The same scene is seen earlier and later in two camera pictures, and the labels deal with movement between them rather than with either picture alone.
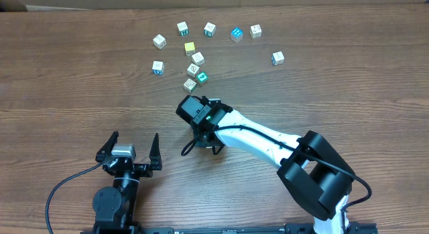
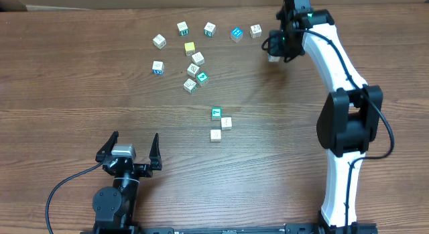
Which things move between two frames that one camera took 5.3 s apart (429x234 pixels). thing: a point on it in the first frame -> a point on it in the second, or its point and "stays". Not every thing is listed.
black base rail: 134,228 stays
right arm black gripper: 204,139 -> 276,45
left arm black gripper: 127,167 stays
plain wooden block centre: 198,59 stays
